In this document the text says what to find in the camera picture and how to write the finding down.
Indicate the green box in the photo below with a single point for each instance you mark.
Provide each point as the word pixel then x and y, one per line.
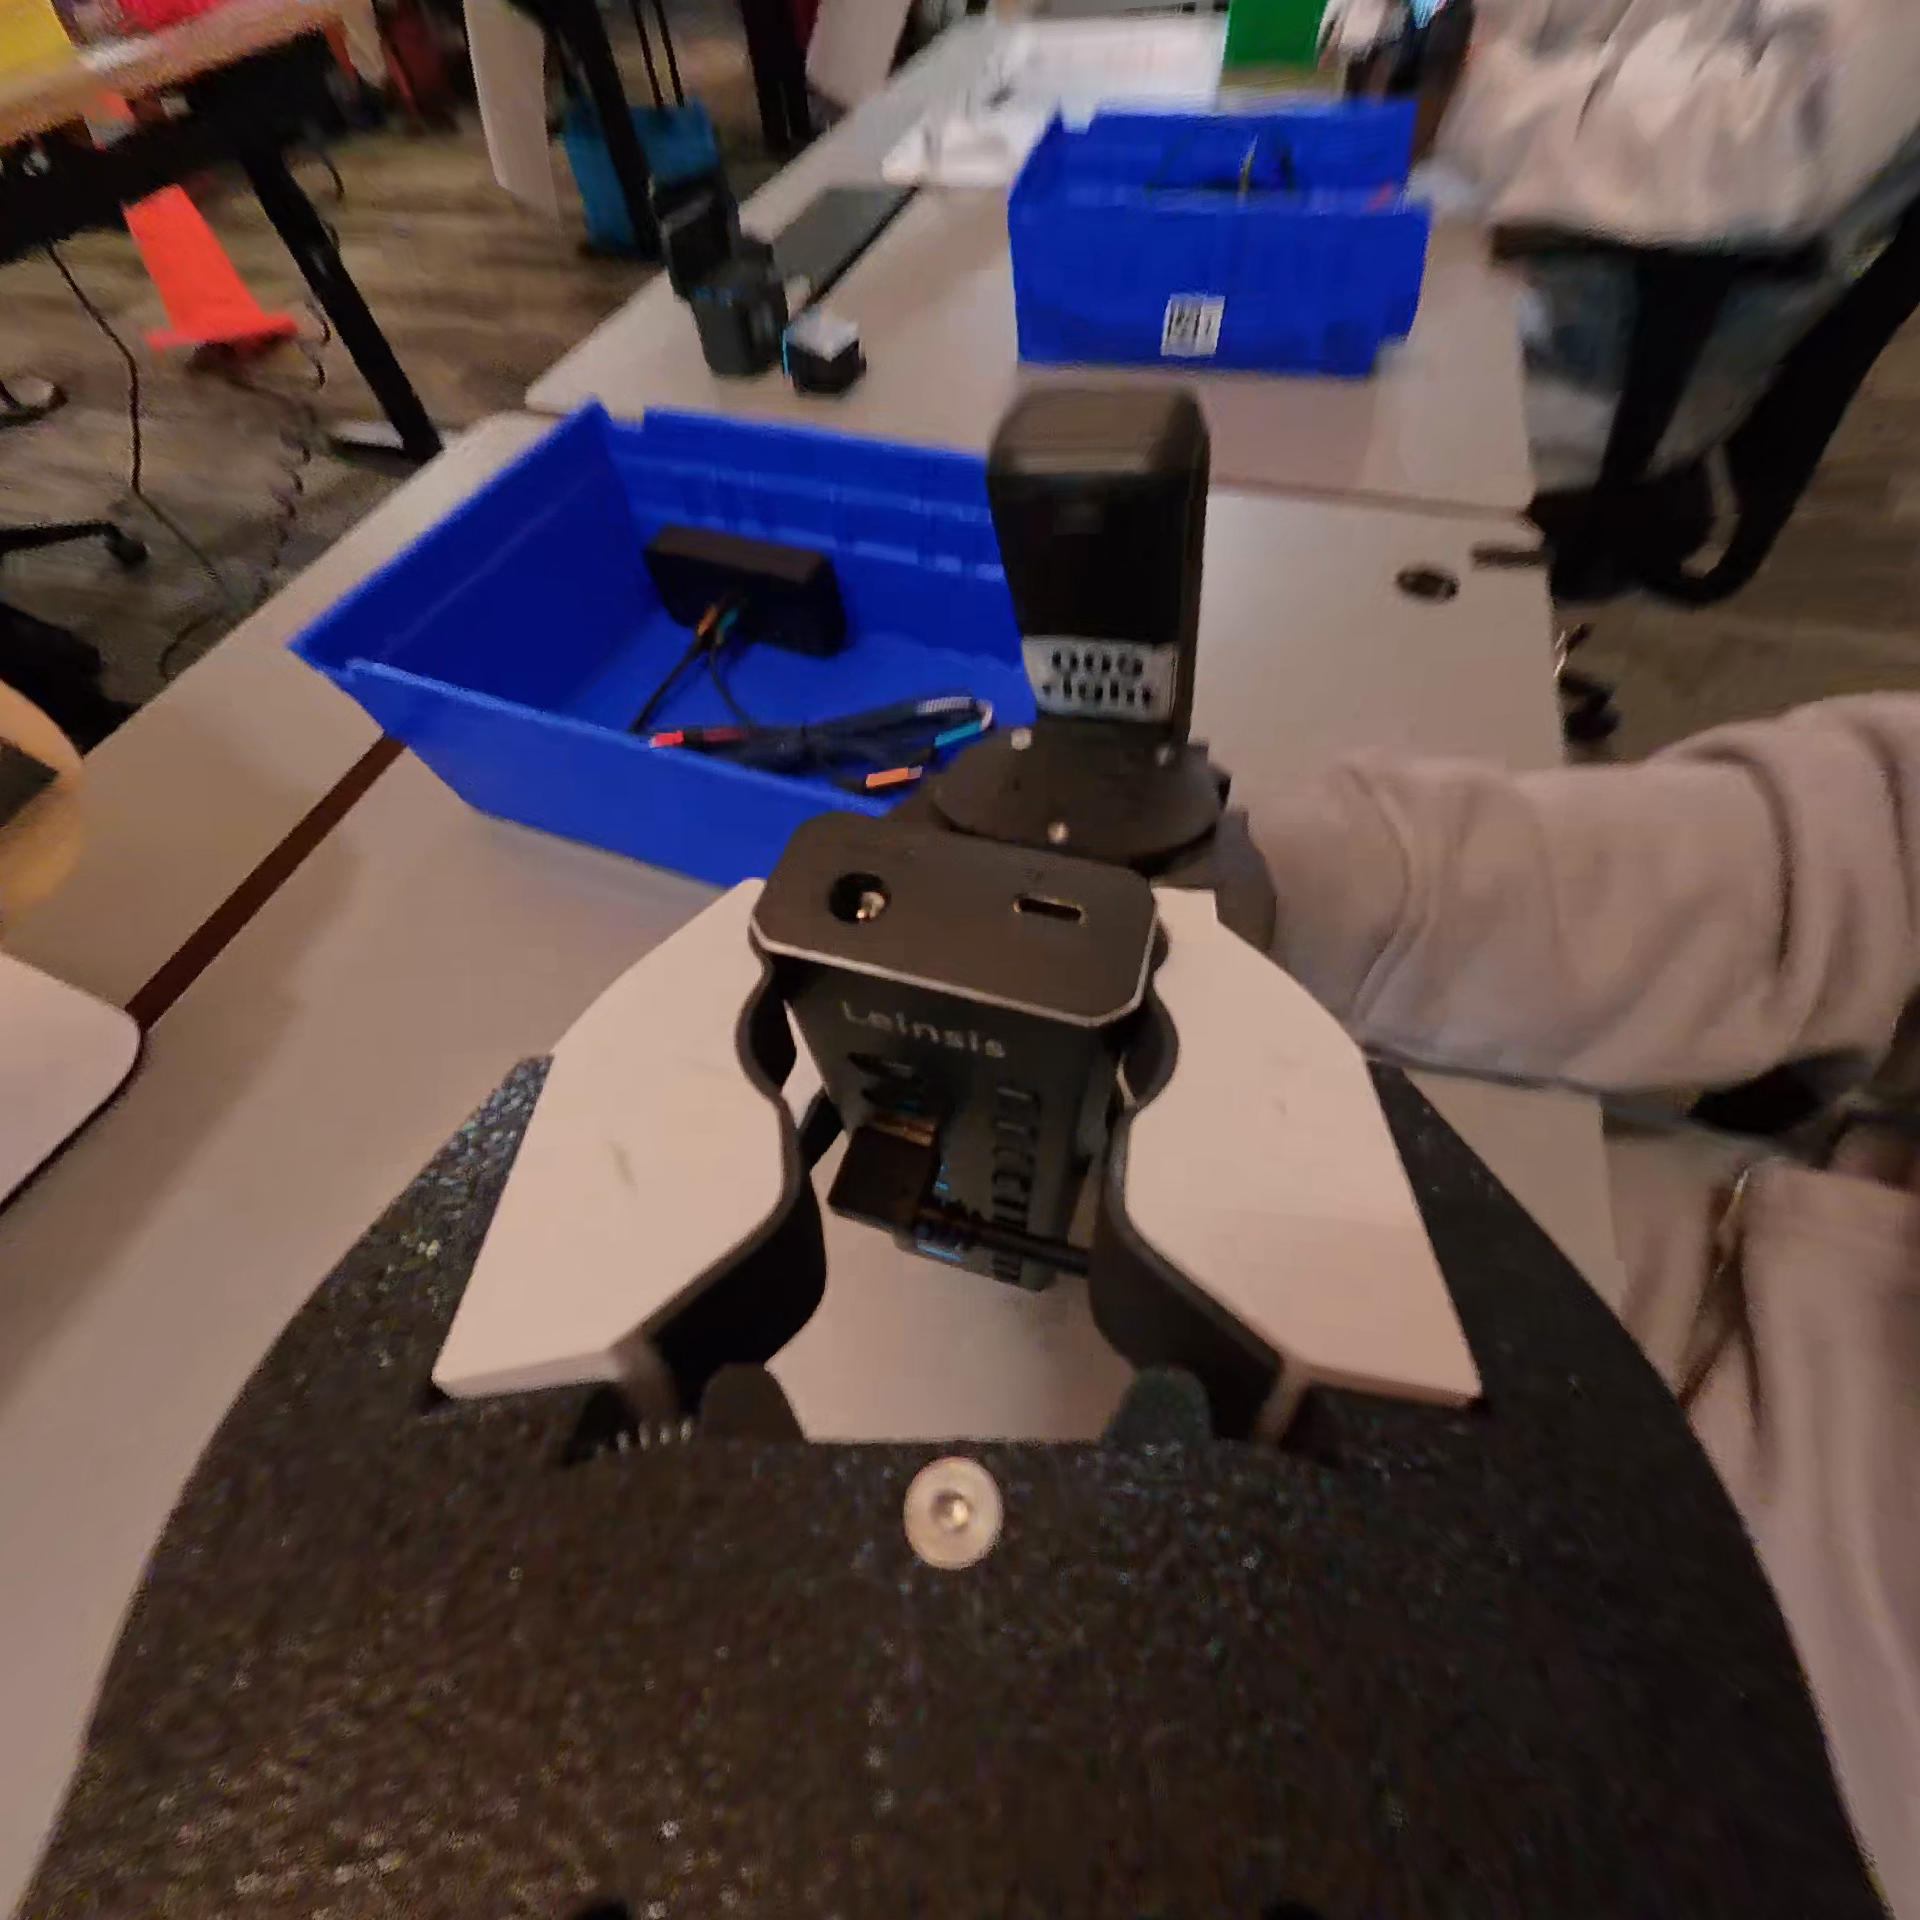
pixel 1279 34

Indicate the wooden table black legs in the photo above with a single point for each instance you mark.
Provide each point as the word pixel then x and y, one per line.
pixel 90 81

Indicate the black office chair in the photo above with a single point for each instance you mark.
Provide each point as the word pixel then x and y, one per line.
pixel 1722 456

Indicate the flat black tablet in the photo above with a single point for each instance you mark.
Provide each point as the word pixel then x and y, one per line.
pixel 838 222

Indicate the orange traffic cone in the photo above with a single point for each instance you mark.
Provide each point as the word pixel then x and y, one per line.
pixel 198 280

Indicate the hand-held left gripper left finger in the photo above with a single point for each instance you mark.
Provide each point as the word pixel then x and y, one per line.
pixel 643 1184

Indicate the person's right forearm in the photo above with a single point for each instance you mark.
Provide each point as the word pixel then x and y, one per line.
pixel 1571 903

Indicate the blue bag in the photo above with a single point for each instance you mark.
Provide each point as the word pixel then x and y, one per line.
pixel 636 160

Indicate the black wedge-shaped USB hub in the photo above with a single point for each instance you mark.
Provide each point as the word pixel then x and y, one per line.
pixel 749 582

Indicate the small black white box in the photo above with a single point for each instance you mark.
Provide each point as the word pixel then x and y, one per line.
pixel 825 350

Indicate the white desk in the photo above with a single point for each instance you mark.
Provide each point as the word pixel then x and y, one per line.
pixel 298 1355
pixel 179 871
pixel 932 405

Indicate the blue plastic bin white label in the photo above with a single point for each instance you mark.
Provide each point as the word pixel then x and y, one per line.
pixel 1216 255

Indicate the white papers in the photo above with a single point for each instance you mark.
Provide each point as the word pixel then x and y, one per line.
pixel 969 138

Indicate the black camera device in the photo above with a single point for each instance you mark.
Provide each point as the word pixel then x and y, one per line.
pixel 728 302

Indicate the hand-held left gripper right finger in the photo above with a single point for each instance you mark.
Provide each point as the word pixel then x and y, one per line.
pixel 1289 1184

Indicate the black silver-rimmed USB hub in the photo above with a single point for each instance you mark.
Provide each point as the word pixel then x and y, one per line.
pixel 964 930

